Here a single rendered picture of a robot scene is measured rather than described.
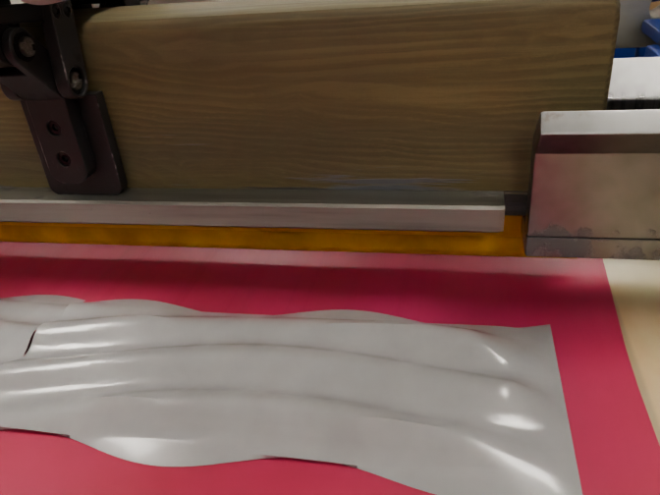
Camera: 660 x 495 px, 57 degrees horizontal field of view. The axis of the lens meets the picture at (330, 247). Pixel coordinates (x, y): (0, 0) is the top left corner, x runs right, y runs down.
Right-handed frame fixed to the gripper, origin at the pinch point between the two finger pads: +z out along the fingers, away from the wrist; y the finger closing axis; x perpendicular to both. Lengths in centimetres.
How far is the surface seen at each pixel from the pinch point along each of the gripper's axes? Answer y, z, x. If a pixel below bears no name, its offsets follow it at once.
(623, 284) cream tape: 1.1, 6.1, 20.5
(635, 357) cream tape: 5.4, 6.1, 20.1
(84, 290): 3.1, 6.0, -0.8
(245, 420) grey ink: 9.9, 5.5, 8.6
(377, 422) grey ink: 9.7, 5.3, 12.4
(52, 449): 11.2, 6.0, 2.9
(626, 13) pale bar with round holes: -21.5, 0.4, 24.5
